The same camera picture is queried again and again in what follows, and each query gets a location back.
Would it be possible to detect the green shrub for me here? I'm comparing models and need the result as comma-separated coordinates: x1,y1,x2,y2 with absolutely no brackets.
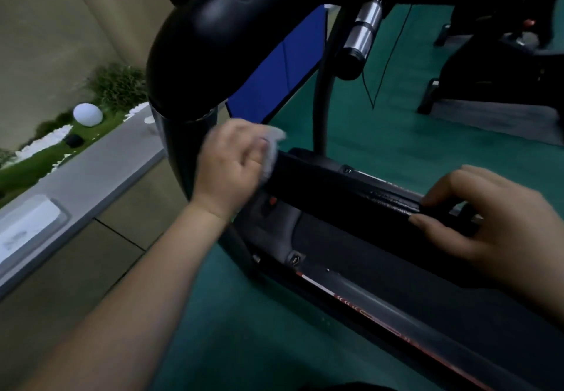
86,63,149,115

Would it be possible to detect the blue panel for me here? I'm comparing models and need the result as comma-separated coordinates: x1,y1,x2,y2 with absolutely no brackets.
226,4,329,125

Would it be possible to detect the white globe lamp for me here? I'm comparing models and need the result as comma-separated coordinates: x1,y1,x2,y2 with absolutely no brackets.
73,103,104,128

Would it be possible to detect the thin black cable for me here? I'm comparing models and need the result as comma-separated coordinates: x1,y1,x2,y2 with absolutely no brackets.
361,4,413,110

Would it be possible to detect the grey window sill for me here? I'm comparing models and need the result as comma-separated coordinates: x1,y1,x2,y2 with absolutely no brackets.
0,113,166,300

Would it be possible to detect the black exercise machine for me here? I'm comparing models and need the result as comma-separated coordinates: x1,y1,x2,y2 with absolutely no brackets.
416,0,564,117

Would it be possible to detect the grey floor mat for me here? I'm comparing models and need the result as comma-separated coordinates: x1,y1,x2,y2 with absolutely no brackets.
429,98,564,147

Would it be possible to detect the person's right hand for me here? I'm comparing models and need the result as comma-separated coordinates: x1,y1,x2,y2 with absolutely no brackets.
408,164,564,330

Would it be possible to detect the white wipe cloth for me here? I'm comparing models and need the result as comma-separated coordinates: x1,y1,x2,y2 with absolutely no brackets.
258,124,287,186

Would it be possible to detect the white rectangular plate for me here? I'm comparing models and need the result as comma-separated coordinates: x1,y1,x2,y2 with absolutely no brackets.
0,195,71,269

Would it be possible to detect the person's left hand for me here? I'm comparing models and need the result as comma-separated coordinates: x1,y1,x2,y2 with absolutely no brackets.
189,118,275,222

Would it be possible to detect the black treadmill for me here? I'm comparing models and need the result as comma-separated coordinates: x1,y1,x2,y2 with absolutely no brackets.
141,0,564,391

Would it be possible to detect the strip of white pebbles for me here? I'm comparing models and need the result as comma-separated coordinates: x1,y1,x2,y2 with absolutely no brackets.
13,124,74,163

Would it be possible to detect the silver handlebar grip sensor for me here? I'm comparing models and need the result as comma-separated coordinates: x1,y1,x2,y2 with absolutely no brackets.
336,0,385,81

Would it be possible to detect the person's left forearm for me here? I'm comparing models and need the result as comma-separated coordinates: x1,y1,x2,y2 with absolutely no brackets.
20,199,230,391

